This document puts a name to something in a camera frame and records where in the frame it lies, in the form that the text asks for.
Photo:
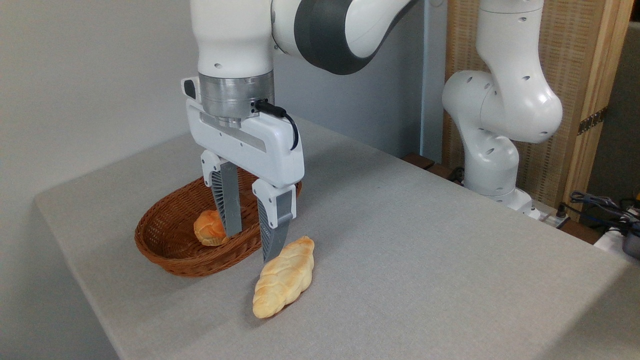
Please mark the light blue partition panel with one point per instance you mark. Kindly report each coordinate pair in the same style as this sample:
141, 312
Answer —
390, 100

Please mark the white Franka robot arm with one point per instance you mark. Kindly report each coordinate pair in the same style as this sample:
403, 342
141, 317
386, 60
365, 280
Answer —
230, 40

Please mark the long braided bread loaf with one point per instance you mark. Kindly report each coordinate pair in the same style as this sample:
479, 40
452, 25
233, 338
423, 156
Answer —
282, 280

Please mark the woven wooden folding screen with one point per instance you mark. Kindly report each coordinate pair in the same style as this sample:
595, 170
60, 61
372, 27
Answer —
570, 50

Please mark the grey device box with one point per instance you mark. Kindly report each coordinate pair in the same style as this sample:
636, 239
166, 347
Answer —
632, 245

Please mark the small round bread roll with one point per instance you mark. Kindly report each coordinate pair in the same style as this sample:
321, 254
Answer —
207, 230

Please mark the brown wicker basket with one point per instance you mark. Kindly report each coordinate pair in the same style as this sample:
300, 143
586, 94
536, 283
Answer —
165, 235

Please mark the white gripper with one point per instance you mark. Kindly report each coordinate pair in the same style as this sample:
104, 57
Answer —
270, 150

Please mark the black power plug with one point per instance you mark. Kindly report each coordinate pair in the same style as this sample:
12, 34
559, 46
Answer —
562, 211

